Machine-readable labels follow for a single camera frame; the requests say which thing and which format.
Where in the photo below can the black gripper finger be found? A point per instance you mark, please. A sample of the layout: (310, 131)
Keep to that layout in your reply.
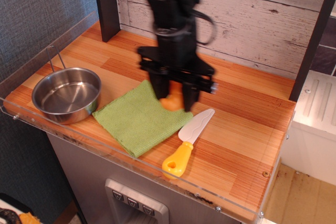
(160, 84)
(190, 93)

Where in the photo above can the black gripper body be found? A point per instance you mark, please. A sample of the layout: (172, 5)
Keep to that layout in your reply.
(175, 57)

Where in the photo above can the orange toy croissant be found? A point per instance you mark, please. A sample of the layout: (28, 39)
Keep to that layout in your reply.
(174, 101)

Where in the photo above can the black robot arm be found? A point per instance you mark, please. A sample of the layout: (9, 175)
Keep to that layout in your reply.
(175, 16)

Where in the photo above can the green cloth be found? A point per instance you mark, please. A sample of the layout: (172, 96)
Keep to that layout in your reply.
(138, 122)

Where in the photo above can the silver toy fridge cabinet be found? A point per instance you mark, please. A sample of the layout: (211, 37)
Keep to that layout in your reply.
(112, 191)

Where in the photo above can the white plastic appliance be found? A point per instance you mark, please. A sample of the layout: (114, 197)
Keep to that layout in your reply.
(309, 146)

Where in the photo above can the orange object bottom left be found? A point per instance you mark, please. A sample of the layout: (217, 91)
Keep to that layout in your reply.
(28, 218)

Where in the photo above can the yellow handled toy knife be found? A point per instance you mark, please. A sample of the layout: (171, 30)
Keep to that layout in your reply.
(175, 165)

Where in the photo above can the right dark frame post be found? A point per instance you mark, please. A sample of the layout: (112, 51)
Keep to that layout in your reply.
(312, 47)

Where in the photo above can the clear acrylic guard rail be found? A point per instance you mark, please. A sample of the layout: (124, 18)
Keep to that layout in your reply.
(232, 162)

